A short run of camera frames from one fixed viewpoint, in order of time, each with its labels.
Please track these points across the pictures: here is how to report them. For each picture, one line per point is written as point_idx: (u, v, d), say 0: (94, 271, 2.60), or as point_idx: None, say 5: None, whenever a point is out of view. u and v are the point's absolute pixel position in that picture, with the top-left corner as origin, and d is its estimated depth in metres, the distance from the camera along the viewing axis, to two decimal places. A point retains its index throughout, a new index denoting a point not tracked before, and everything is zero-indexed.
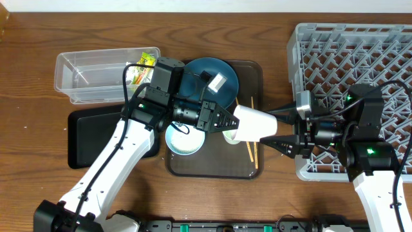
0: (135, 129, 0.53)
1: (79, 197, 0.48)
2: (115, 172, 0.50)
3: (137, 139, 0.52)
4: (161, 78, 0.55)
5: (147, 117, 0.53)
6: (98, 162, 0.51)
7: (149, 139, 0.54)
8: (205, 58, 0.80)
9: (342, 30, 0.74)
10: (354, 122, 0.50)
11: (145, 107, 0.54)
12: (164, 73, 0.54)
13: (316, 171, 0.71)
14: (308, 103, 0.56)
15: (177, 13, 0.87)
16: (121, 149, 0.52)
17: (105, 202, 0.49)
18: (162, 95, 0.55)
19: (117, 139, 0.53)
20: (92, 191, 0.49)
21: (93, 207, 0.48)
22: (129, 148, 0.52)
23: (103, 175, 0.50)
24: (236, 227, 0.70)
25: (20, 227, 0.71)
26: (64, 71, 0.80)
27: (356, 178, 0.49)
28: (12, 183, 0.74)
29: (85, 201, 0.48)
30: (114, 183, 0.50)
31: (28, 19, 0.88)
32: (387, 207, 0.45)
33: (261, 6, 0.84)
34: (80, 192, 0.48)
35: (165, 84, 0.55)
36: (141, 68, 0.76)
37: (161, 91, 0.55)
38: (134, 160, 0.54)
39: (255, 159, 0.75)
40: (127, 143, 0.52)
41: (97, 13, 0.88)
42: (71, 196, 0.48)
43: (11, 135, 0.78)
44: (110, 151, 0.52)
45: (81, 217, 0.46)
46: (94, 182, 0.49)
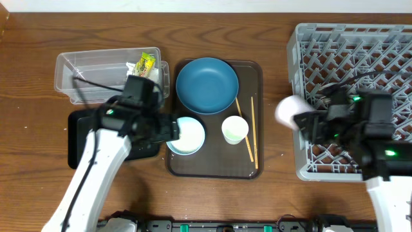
0: (107, 140, 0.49)
1: (62, 225, 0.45)
2: (93, 189, 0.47)
3: (111, 151, 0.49)
4: (134, 87, 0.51)
5: (118, 122, 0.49)
6: (73, 183, 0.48)
7: (124, 147, 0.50)
8: (200, 60, 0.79)
9: (341, 31, 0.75)
10: (365, 120, 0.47)
11: (114, 113, 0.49)
12: (138, 82, 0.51)
13: (316, 171, 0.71)
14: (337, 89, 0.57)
15: (177, 13, 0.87)
16: (96, 164, 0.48)
17: (90, 223, 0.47)
18: (135, 103, 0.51)
19: (90, 154, 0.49)
20: (73, 216, 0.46)
21: None
22: (103, 162, 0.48)
23: (80, 196, 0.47)
24: (235, 227, 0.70)
25: (20, 227, 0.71)
26: (64, 71, 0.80)
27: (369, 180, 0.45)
28: (12, 183, 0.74)
29: (67, 227, 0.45)
30: (95, 202, 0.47)
31: (28, 20, 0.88)
32: (402, 217, 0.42)
33: (261, 6, 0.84)
34: (62, 218, 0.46)
35: (136, 92, 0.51)
36: (141, 68, 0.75)
37: (134, 99, 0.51)
38: (112, 171, 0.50)
39: (255, 159, 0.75)
40: (100, 156, 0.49)
41: (97, 13, 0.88)
42: (52, 225, 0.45)
43: (11, 135, 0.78)
44: (84, 169, 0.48)
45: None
46: (74, 206, 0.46)
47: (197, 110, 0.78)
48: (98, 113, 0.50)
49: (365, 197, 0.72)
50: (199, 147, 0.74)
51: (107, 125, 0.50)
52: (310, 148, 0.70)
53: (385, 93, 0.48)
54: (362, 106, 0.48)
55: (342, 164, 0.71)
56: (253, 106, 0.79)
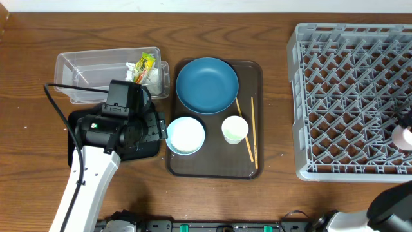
0: (93, 159, 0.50)
1: None
2: (82, 211, 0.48)
3: (98, 168, 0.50)
4: (118, 94, 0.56)
5: (105, 133, 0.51)
6: (63, 205, 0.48)
7: (112, 162, 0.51)
8: (201, 60, 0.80)
9: (341, 30, 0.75)
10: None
11: (100, 126, 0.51)
12: (122, 87, 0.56)
13: (316, 171, 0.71)
14: None
15: (177, 13, 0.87)
16: (84, 183, 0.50)
17: None
18: (121, 110, 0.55)
19: (77, 174, 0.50)
20: None
21: None
22: (92, 180, 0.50)
23: (71, 218, 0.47)
24: (235, 227, 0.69)
25: (20, 227, 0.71)
26: (64, 70, 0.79)
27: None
28: (12, 183, 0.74)
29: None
30: (87, 221, 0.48)
31: (28, 19, 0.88)
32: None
33: (261, 6, 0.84)
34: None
35: (122, 99, 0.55)
36: (141, 68, 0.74)
37: (120, 107, 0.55)
38: (101, 191, 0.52)
39: (255, 159, 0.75)
40: (88, 174, 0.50)
41: (97, 13, 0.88)
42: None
43: (11, 135, 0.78)
44: (73, 189, 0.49)
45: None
46: (65, 228, 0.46)
47: (199, 110, 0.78)
48: (84, 126, 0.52)
49: (365, 198, 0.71)
50: (199, 147, 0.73)
51: (93, 138, 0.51)
52: (310, 148, 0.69)
53: None
54: None
55: (342, 164, 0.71)
56: (253, 106, 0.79)
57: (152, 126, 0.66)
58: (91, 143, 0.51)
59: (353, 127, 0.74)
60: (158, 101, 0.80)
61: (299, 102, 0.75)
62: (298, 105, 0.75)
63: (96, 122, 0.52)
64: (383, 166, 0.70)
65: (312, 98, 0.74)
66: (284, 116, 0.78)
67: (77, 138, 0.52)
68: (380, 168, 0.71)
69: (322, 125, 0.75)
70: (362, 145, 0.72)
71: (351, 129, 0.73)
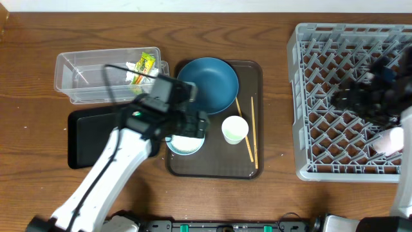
0: (129, 142, 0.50)
1: (72, 212, 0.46)
2: (107, 186, 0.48)
3: (131, 151, 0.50)
4: (159, 88, 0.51)
5: (143, 125, 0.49)
6: (91, 174, 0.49)
7: (143, 149, 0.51)
8: (202, 59, 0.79)
9: (341, 31, 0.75)
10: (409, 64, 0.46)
11: (140, 116, 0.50)
12: (164, 82, 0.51)
13: (316, 171, 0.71)
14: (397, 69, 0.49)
15: (178, 13, 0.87)
16: (115, 161, 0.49)
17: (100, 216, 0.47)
18: (160, 104, 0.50)
19: (111, 151, 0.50)
20: (84, 205, 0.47)
21: (85, 222, 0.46)
22: (123, 160, 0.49)
23: (95, 189, 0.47)
24: (236, 227, 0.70)
25: (20, 227, 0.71)
26: (64, 71, 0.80)
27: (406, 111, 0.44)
28: (12, 183, 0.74)
29: (78, 215, 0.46)
30: (107, 196, 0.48)
31: (28, 19, 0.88)
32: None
33: (261, 6, 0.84)
34: (74, 205, 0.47)
35: (163, 94, 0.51)
36: (141, 68, 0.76)
37: (160, 101, 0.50)
38: (129, 172, 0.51)
39: (255, 159, 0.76)
40: (121, 154, 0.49)
41: (97, 13, 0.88)
42: (64, 209, 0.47)
43: (11, 135, 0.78)
44: (103, 163, 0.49)
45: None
46: (87, 197, 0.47)
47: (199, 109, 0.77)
48: (125, 114, 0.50)
49: (365, 198, 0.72)
50: (199, 147, 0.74)
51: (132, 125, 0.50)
52: (310, 148, 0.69)
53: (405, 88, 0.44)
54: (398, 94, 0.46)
55: (342, 164, 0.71)
56: (253, 106, 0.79)
57: (192, 123, 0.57)
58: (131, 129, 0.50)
59: (353, 127, 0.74)
60: None
61: (299, 102, 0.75)
62: (298, 105, 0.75)
63: (138, 110, 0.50)
64: (383, 166, 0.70)
65: (312, 98, 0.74)
66: (284, 116, 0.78)
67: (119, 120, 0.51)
68: (380, 168, 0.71)
69: (322, 125, 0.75)
70: (362, 145, 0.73)
71: (351, 129, 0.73)
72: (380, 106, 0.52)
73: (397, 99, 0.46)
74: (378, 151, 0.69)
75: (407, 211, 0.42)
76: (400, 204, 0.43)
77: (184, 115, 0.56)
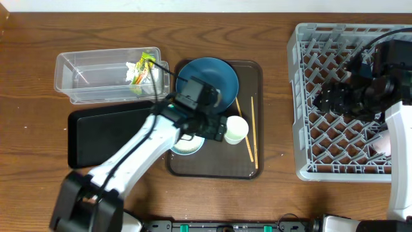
0: (165, 125, 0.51)
1: (107, 173, 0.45)
2: (140, 159, 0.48)
3: (165, 133, 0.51)
4: (191, 87, 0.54)
5: (174, 117, 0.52)
6: (125, 147, 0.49)
7: (174, 136, 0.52)
8: (202, 58, 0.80)
9: (341, 31, 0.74)
10: (386, 62, 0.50)
11: (172, 109, 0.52)
12: (196, 84, 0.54)
13: (316, 171, 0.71)
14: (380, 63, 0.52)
15: (178, 13, 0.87)
16: (149, 139, 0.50)
17: (129, 184, 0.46)
18: (190, 102, 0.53)
19: (146, 131, 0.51)
20: (120, 169, 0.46)
21: (118, 185, 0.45)
22: (156, 140, 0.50)
23: (130, 158, 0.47)
24: (235, 227, 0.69)
25: (20, 227, 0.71)
26: (64, 71, 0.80)
27: (389, 109, 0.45)
28: (12, 183, 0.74)
29: (112, 178, 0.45)
30: (138, 169, 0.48)
31: (28, 19, 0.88)
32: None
33: (261, 6, 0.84)
34: (109, 167, 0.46)
35: (194, 93, 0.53)
36: (141, 68, 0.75)
37: (190, 100, 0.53)
38: (158, 153, 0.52)
39: (255, 159, 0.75)
40: (156, 135, 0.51)
41: (97, 13, 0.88)
42: (99, 169, 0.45)
43: (11, 135, 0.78)
44: (138, 140, 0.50)
45: (106, 192, 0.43)
46: (123, 163, 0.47)
47: None
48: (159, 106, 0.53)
49: (365, 198, 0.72)
50: (199, 146, 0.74)
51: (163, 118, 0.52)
52: (310, 148, 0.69)
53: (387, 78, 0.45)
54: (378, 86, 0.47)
55: (342, 164, 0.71)
56: (253, 106, 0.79)
57: (212, 125, 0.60)
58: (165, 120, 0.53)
59: (353, 127, 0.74)
60: None
61: (299, 102, 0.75)
62: (298, 105, 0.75)
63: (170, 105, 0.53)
64: (383, 166, 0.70)
65: (312, 98, 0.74)
66: (285, 116, 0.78)
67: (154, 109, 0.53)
68: (380, 168, 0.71)
69: (322, 125, 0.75)
70: (362, 145, 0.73)
71: (351, 129, 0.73)
72: (363, 104, 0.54)
73: (378, 96, 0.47)
74: (378, 151, 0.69)
75: (404, 212, 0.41)
76: (396, 206, 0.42)
77: (207, 116, 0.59)
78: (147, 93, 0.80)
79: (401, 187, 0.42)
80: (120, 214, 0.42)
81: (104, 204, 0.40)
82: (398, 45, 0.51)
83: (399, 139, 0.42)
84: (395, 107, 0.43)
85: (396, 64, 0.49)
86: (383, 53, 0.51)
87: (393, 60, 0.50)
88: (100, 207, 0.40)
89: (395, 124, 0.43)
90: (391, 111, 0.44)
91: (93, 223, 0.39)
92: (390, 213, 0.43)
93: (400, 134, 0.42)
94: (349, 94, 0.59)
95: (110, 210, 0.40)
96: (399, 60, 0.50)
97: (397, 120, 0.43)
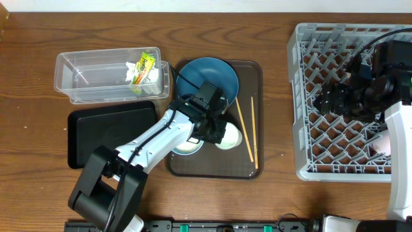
0: (183, 118, 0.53)
1: (132, 150, 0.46)
2: (161, 144, 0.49)
3: (184, 125, 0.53)
4: (205, 91, 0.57)
5: (190, 114, 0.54)
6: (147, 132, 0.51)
7: (190, 131, 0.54)
8: (202, 59, 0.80)
9: (341, 30, 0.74)
10: (386, 62, 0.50)
11: (188, 107, 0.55)
12: (210, 87, 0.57)
13: (316, 171, 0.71)
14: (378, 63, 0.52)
15: (177, 13, 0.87)
16: (169, 127, 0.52)
17: (150, 165, 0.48)
18: (203, 104, 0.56)
19: (167, 121, 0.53)
20: (143, 149, 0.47)
21: (141, 162, 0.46)
22: (176, 130, 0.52)
23: (153, 141, 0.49)
24: (236, 227, 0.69)
25: (20, 227, 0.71)
26: (63, 71, 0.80)
27: (389, 109, 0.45)
28: (12, 183, 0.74)
29: (136, 155, 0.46)
30: (159, 153, 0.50)
31: (28, 19, 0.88)
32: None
33: (261, 6, 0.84)
34: (133, 147, 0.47)
35: (208, 96, 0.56)
36: (141, 68, 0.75)
37: (203, 102, 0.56)
38: (174, 143, 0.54)
39: (255, 159, 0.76)
40: (175, 125, 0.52)
41: (97, 13, 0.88)
42: (125, 147, 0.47)
43: (11, 135, 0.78)
44: (159, 127, 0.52)
45: (131, 167, 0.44)
46: (147, 144, 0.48)
47: None
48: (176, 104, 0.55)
49: (365, 198, 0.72)
50: (199, 145, 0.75)
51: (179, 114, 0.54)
52: (310, 148, 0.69)
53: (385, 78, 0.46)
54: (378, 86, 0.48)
55: (342, 164, 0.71)
56: (252, 106, 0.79)
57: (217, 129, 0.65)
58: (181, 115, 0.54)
59: (353, 127, 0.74)
60: (158, 101, 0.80)
61: (299, 102, 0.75)
62: (298, 105, 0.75)
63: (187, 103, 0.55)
64: (383, 166, 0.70)
65: (312, 98, 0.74)
66: (285, 116, 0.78)
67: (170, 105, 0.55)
68: (380, 168, 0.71)
69: (322, 125, 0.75)
70: (362, 145, 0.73)
71: (351, 129, 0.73)
72: (362, 104, 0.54)
73: (379, 96, 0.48)
74: (378, 151, 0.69)
75: (404, 212, 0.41)
76: (396, 206, 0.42)
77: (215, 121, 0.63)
78: (148, 93, 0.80)
79: (400, 187, 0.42)
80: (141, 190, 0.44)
81: (129, 178, 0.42)
82: (396, 46, 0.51)
83: (399, 139, 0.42)
84: (394, 107, 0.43)
85: (395, 64, 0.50)
86: (383, 53, 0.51)
87: (392, 60, 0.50)
88: (125, 181, 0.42)
89: (395, 122, 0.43)
90: (391, 111, 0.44)
91: (117, 195, 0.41)
92: (390, 213, 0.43)
93: (399, 133, 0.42)
94: (349, 95, 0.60)
95: (134, 183, 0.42)
96: (398, 60, 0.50)
97: (396, 120, 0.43)
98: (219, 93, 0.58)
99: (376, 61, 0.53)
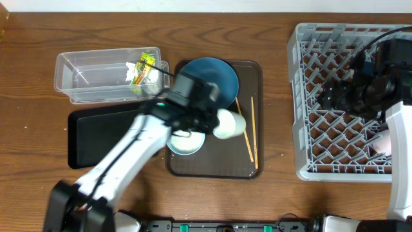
0: (155, 124, 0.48)
1: (96, 180, 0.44)
2: (127, 162, 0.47)
3: (154, 133, 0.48)
4: (181, 80, 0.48)
5: (165, 114, 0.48)
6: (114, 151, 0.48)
7: (165, 135, 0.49)
8: (203, 59, 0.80)
9: (341, 31, 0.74)
10: (388, 61, 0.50)
11: (165, 106, 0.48)
12: (186, 75, 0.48)
13: (316, 171, 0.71)
14: (381, 60, 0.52)
15: (177, 13, 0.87)
16: (138, 140, 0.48)
17: (120, 189, 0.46)
18: (181, 97, 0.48)
19: (136, 131, 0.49)
20: (107, 176, 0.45)
21: (107, 191, 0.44)
22: (145, 141, 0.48)
23: (120, 162, 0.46)
24: (235, 227, 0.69)
25: (20, 227, 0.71)
26: (64, 71, 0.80)
27: (389, 108, 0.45)
28: (12, 183, 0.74)
29: (101, 184, 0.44)
30: (129, 172, 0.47)
31: (28, 19, 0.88)
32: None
33: (261, 6, 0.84)
34: (97, 174, 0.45)
35: (187, 87, 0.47)
36: (141, 68, 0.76)
37: (181, 95, 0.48)
38: (149, 154, 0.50)
39: (255, 159, 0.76)
40: (145, 135, 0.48)
41: (97, 13, 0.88)
42: (88, 177, 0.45)
43: (11, 135, 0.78)
44: (127, 141, 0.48)
45: (94, 201, 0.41)
46: (112, 168, 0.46)
47: None
48: (150, 103, 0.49)
49: (365, 198, 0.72)
50: (199, 146, 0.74)
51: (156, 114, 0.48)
52: (310, 148, 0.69)
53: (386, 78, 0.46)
54: (379, 86, 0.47)
55: (342, 164, 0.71)
56: (253, 106, 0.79)
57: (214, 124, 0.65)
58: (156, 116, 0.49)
59: (353, 127, 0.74)
60: None
61: (299, 102, 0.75)
62: (298, 105, 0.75)
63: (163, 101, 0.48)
64: (383, 166, 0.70)
65: (311, 98, 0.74)
66: (285, 116, 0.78)
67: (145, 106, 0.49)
68: (380, 168, 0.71)
69: (322, 125, 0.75)
70: (362, 145, 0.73)
71: (351, 129, 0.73)
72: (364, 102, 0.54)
73: (380, 96, 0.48)
74: (378, 151, 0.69)
75: (404, 212, 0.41)
76: (396, 206, 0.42)
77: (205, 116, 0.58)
78: (149, 93, 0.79)
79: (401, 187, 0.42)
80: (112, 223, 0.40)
81: (92, 214, 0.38)
82: (398, 44, 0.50)
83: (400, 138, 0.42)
84: (396, 107, 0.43)
85: (398, 64, 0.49)
86: (385, 52, 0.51)
87: (393, 58, 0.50)
88: (89, 217, 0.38)
89: (396, 122, 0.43)
90: (393, 111, 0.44)
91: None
92: (390, 212, 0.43)
93: (400, 133, 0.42)
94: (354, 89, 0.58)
95: (99, 218, 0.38)
96: (399, 59, 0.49)
97: (398, 120, 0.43)
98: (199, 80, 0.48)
99: (379, 59, 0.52)
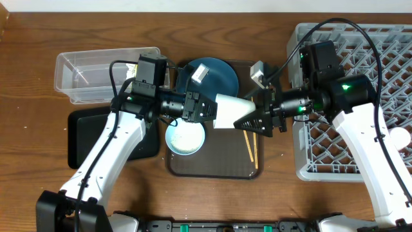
0: (128, 119, 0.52)
1: (79, 184, 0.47)
2: (108, 159, 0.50)
3: (129, 127, 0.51)
4: (145, 71, 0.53)
5: (136, 108, 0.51)
6: (93, 153, 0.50)
7: (141, 127, 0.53)
8: (203, 60, 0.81)
9: (342, 30, 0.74)
10: (316, 69, 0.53)
11: (133, 100, 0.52)
12: (149, 65, 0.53)
13: (316, 171, 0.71)
14: (311, 64, 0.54)
15: (177, 13, 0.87)
16: (115, 138, 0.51)
17: (105, 187, 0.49)
18: (149, 87, 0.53)
19: (111, 129, 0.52)
20: (91, 177, 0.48)
21: (93, 192, 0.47)
22: (123, 137, 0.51)
23: (100, 162, 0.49)
24: (236, 227, 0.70)
25: (20, 227, 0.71)
26: (64, 71, 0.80)
27: (335, 119, 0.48)
28: (12, 183, 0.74)
29: (85, 187, 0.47)
30: (111, 169, 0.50)
31: (28, 19, 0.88)
32: (402, 206, 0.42)
33: (261, 6, 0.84)
34: (80, 179, 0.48)
35: (150, 76, 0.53)
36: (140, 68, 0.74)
37: (147, 84, 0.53)
38: (127, 149, 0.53)
39: (255, 159, 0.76)
40: (120, 132, 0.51)
41: (97, 13, 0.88)
42: (71, 183, 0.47)
43: (11, 135, 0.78)
44: (105, 140, 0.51)
45: (83, 203, 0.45)
46: (94, 169, 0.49)
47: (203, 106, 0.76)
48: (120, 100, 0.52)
49: (365, 198, 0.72)
50: (199, 146, 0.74)
51: (130, 108, 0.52)
52: (310, 148, 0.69)
53: (317, 93, 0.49)
54: (318, 99, 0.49)
55: (342, 164, 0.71)
56: None
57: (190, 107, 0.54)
58: (129, 112, 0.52)
59: None
60: None
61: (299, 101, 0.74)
62: None
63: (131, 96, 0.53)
64: None
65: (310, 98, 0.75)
66: None
67: (114, 103, 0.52)
68: None
69: (322, 125, 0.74)
70: None
71: None
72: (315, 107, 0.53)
73: (324, 109, 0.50)
74: None
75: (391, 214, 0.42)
76: (382, 214, 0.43)
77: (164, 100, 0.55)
78: None
79: (378, 193, 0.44)
80: (105, 220, 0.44)
81: (84, 215, 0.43)
82: (318, 51, 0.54)
83: (358, 149, 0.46)
84: (340, 118, 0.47)
85: (324, 68, 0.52)
86: (313, 59, 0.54)
87: (320, 65, 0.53)
88: (81, 218, 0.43)
89: (347, 133, 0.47)
90: (338, 122, 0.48)
91: None
92: (379, 223, 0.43)
93: (355, 142, 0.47)
94: (287, 98, 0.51)
95: (92, 218, 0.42)
96: (326, 64, 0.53)
97: (348, 132, 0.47)
98: (160, 65, 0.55)
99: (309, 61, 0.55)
